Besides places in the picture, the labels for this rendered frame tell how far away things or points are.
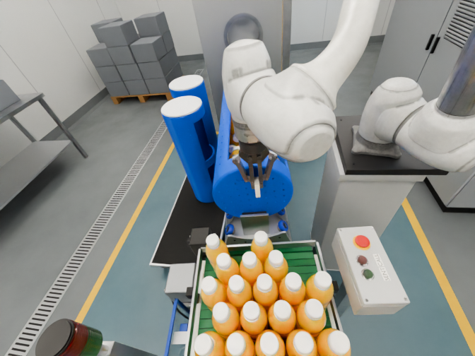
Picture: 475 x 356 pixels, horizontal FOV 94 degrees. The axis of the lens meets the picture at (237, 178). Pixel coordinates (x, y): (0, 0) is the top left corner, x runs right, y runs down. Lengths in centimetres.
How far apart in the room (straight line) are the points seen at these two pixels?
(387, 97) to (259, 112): 65
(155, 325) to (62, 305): 79
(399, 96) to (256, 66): 60
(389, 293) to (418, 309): 129
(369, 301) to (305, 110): 48
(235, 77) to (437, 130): 61
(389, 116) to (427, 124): 14
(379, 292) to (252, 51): 59
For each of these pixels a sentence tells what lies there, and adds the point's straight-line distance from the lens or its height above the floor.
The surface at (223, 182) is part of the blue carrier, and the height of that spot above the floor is 118.
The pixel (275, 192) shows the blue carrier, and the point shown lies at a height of 110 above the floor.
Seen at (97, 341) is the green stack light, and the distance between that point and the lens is 63.
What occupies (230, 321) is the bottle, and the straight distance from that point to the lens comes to 64.
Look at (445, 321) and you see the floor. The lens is 201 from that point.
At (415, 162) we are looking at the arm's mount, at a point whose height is 103.
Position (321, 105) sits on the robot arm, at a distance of 34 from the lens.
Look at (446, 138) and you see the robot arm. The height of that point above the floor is 125.
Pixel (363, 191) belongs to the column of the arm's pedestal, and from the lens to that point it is 113.
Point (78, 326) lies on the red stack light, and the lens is 58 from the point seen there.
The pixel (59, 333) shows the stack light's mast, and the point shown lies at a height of 126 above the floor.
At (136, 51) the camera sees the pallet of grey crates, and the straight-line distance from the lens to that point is 430.
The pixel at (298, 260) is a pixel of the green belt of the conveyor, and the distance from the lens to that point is 87.
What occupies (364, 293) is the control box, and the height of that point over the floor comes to 110.
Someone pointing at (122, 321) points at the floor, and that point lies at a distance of 202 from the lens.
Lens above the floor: 169
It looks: 45 degrees down
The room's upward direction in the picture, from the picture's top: 10 degrees counter-clockwise
